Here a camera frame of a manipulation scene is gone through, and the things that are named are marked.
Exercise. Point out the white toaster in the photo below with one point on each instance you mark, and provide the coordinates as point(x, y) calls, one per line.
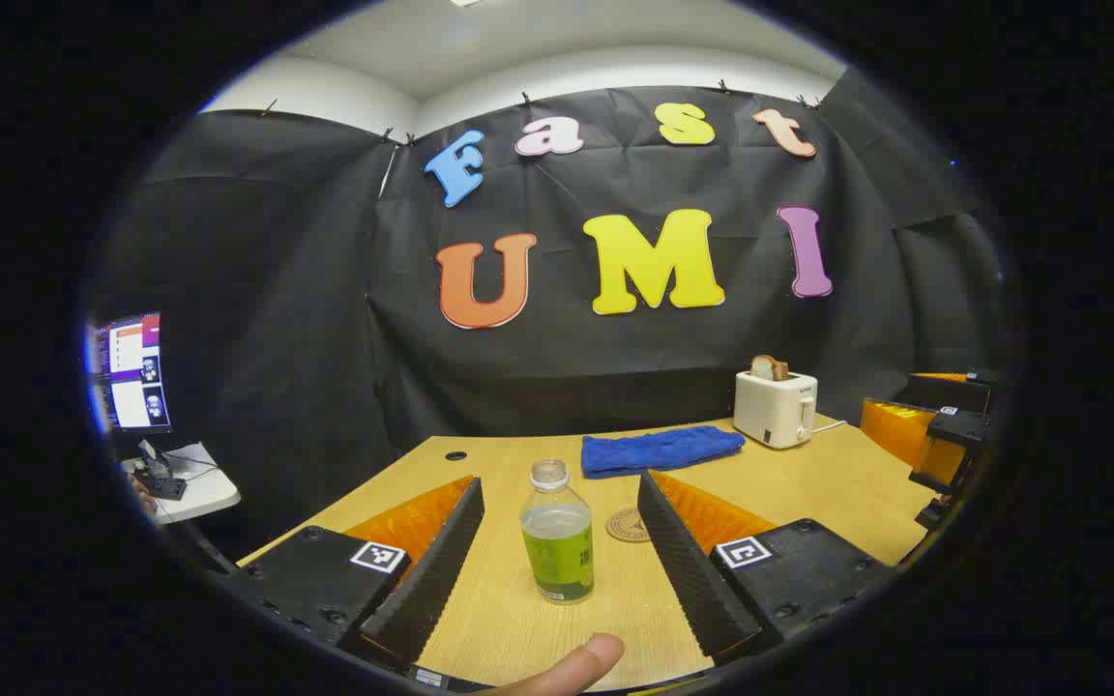
point(775, 411)

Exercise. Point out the blue towel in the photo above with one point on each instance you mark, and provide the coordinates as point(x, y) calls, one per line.
point(659, 450)

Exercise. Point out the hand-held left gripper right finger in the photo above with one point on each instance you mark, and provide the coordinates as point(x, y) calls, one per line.
point(688, 570)

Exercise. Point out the clear green-label water bottle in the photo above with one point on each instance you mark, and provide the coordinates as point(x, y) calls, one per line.
point(557, 561)

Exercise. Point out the computer monitor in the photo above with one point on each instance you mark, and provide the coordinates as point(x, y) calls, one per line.
point(131, 372)

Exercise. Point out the round brown coaster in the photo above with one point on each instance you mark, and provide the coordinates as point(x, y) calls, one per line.
point(625, 525)

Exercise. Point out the black device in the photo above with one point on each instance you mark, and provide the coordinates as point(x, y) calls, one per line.
point(162, 483)

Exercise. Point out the small white side table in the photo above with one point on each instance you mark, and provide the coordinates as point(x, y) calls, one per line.
point(204, 493)

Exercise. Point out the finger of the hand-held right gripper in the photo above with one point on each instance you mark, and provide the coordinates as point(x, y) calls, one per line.
point(963, 425)
point(895, 430)

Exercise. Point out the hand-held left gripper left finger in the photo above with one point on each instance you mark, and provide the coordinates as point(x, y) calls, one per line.
point(431, 580)

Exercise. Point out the toast slice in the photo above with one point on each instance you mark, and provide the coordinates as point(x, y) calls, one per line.
point(765, 367)

